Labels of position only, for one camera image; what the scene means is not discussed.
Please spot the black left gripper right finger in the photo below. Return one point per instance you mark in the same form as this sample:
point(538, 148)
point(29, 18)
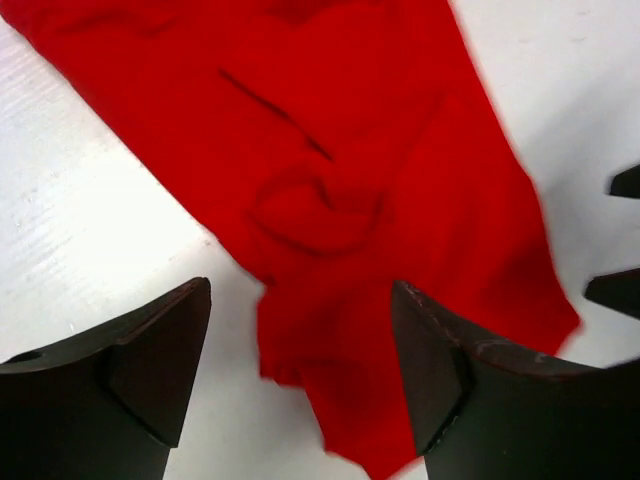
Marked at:
point(484, 407)

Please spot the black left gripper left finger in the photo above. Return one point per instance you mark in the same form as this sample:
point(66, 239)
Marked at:
point(109, 402)

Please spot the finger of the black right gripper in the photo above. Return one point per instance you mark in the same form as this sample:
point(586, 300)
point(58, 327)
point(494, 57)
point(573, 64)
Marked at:
point(626, 184)
point(618, 291)

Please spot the red t-shirt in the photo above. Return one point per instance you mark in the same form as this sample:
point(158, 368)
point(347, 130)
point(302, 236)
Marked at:
point(332, 148)

